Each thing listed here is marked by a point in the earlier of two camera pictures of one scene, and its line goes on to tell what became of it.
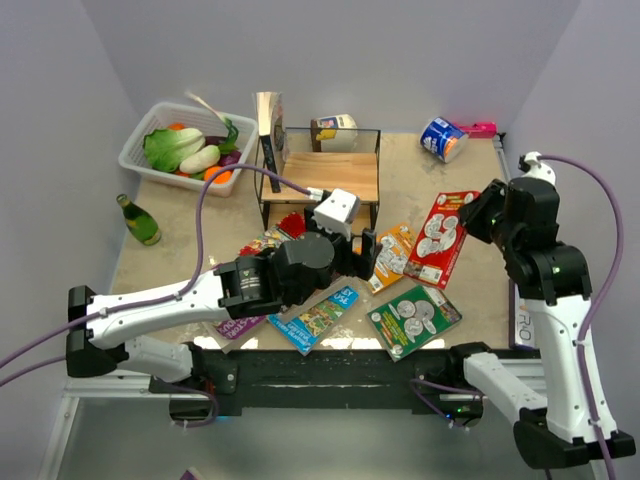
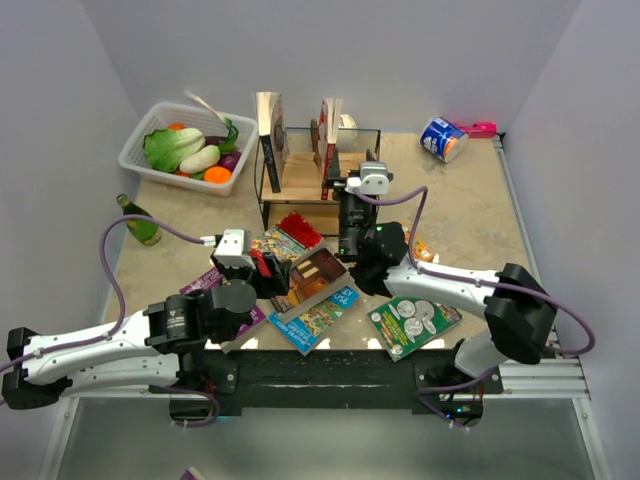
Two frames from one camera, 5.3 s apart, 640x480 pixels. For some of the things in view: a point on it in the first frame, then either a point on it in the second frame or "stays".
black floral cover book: [271, 116] stays
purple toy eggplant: [229, 159] stays
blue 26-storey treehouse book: [305, 330] stays
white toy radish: [200, 159] stays
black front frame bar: [247, 378] stays
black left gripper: [356, 264] -> [271, 285]
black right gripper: [472, 213] -> [335, 174]
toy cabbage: [166, 149] stays
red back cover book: [436, 251] -> [328, 134]
